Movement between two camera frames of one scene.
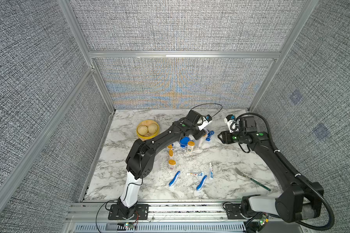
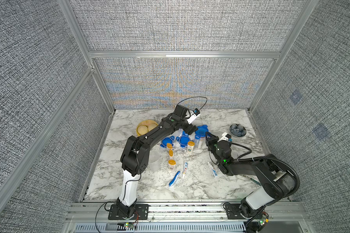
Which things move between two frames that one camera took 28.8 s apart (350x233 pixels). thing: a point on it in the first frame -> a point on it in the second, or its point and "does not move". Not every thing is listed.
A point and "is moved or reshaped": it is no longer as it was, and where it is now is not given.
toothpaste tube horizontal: [199, 173] -> [185, 169]
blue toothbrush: [174, 178] does not move
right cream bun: [152, 128] does not move
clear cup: [201, 142] does not move
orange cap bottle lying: [170, 148] does not move
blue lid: [183, 141] does not move
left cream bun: [142, 130] does not move
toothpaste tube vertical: [211, 171] is moved or reshaped
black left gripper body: [196, 132] -> [188, 128]
